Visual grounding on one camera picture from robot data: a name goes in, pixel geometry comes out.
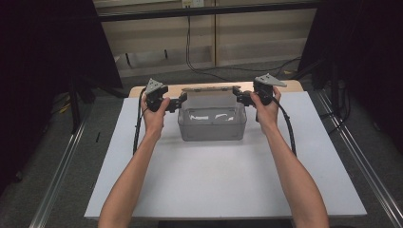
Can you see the white wall outlet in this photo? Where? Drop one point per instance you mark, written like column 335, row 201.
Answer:
column 192, row 3

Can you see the person's right hand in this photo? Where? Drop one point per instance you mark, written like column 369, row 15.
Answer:
column 268, row 115

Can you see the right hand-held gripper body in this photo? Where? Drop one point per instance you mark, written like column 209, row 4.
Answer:
column 264, row 90

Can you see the black curtain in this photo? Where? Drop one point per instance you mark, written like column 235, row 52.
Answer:
column 38, row 63
column 367, row 47

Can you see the white table sheet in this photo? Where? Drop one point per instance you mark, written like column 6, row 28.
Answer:
column 209, row 177

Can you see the aluminium floor rail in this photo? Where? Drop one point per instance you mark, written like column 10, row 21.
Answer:
column 367, row 164
column 60, row 171

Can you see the person's left hand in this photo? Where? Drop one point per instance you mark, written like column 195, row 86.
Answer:
column 153, row 122

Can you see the black metal stand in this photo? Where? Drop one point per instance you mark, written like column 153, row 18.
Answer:
column 74, row 104

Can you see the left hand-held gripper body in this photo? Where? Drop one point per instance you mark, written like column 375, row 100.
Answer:
column 156, row 95

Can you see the light wooden table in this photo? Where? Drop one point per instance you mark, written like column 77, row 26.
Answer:
column 136, row 91

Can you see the small black floor object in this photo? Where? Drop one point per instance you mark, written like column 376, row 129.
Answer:
column 98, row 136

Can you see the grey metal box with lid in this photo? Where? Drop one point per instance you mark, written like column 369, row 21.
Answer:
column 211, row 128

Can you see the black horizontal bar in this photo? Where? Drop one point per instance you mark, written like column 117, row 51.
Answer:
column 206, row 11

